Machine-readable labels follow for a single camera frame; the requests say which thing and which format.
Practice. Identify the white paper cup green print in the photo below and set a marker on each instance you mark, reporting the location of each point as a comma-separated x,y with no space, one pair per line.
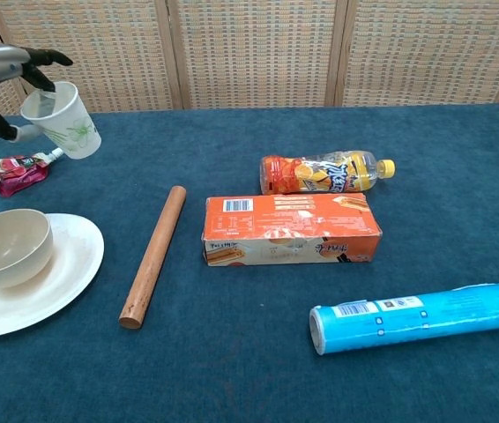
73,128

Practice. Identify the woven bamboo folding screen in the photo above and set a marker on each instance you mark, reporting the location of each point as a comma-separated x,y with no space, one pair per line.
254,53

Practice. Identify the orange juice bottle yellow cap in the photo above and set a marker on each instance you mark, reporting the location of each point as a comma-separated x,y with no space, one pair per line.
320,174

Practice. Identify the teal carpet table mat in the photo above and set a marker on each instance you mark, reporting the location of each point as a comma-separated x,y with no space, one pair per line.
430,220

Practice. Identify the red juice pouch white cap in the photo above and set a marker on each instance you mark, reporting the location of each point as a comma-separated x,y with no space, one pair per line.
16,176

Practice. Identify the blue cling film roll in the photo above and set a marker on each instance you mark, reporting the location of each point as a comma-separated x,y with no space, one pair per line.
430,315

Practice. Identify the orange snack box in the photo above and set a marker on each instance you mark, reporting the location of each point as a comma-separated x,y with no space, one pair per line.
289,220

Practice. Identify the white round plate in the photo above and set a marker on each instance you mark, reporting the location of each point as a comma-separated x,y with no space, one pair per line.
69,264

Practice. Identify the wooden rolling pin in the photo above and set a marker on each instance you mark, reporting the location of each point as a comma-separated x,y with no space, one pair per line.
154,255

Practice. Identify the beige bowl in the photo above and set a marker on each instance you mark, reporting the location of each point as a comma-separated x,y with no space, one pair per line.
7,251

